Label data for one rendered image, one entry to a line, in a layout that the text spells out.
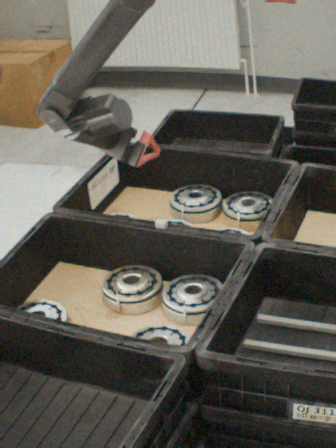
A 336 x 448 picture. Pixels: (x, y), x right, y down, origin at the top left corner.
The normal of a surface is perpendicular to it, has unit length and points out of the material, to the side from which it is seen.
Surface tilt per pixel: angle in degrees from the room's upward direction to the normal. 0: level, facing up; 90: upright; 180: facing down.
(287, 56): 90
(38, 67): 89
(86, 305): 0
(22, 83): 89
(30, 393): 0
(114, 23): 110
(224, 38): 90
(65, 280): 0
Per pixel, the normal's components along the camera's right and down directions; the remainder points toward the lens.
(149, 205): -0.08, -0.86
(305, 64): -0.29, 0.51
